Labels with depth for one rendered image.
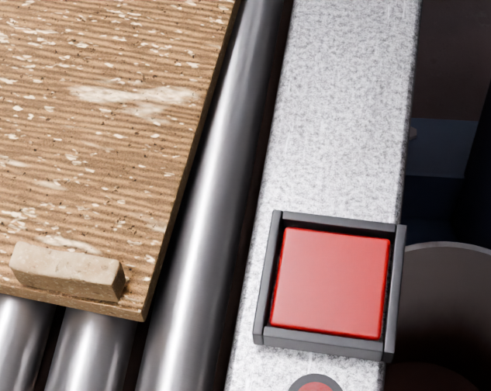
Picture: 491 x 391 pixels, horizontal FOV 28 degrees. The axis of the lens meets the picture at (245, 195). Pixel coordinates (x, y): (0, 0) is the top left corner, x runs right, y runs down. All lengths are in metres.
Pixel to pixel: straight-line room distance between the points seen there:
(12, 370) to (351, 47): 0.29
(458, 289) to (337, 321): 0.75
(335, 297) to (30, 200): 0.18
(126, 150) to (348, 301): 0.16
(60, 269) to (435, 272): 0.78
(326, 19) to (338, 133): 0.09
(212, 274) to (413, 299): 0.76
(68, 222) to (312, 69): 0.18
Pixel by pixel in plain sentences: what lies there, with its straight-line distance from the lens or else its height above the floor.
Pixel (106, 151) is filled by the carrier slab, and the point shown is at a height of 0.94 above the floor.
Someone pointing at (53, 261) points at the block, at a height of 0.96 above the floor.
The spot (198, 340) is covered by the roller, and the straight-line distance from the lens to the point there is 0.54.
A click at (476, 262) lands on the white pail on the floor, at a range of 1.20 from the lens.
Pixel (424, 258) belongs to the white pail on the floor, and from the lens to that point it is 1.19.
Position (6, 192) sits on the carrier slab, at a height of 0.94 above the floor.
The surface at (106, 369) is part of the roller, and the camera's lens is 0.54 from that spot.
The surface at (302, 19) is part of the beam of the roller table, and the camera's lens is 0.65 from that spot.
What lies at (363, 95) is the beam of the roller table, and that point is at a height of 0.91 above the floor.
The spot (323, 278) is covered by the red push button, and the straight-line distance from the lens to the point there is 0.54.
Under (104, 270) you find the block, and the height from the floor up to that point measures 0.96.
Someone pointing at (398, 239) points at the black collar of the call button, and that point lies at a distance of 0.55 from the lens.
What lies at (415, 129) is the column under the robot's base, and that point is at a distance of 1.66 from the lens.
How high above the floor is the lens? 1.42
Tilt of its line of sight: 62 degrees down
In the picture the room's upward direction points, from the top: 7 degrees counter-clockwise
